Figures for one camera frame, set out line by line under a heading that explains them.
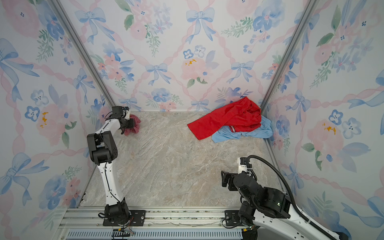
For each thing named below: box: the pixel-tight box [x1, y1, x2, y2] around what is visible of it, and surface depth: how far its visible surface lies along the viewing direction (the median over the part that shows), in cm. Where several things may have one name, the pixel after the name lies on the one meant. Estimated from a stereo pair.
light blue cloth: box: [212, 116, 273, 143], surface depth 108 cm
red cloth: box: [187, 96, 262, 141], surface depth 109 cm
